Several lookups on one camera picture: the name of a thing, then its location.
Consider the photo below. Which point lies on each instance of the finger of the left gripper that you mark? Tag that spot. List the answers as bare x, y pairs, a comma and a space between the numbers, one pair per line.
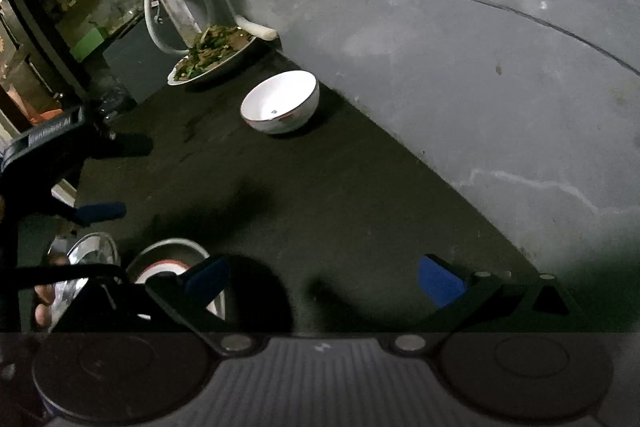
90, 214
29, 277

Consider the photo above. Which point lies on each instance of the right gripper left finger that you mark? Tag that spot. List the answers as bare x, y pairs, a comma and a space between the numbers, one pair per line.
170, 302

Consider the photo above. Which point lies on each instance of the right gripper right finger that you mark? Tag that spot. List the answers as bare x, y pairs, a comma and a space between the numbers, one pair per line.
483, 302

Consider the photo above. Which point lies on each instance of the steel bowl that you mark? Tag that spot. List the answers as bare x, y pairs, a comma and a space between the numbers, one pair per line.
183, 250

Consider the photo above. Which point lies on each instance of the white bowl red rim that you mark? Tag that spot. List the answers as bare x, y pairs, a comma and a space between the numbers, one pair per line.
282, 103
216, 306

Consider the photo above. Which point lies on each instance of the person's left hand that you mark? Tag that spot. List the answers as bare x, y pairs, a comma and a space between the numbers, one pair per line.
46, 295

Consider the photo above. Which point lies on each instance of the green box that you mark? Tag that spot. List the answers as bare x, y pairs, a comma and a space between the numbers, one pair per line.
92, 40

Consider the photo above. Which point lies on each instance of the dark cabinet box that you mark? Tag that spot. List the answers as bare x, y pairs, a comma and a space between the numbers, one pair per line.
137, 63

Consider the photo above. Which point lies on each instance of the white plate of stir-fry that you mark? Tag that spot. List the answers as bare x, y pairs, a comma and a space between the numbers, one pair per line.
213, 49

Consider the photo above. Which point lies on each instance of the white leek stalk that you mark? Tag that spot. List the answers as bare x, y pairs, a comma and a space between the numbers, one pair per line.
256, 30

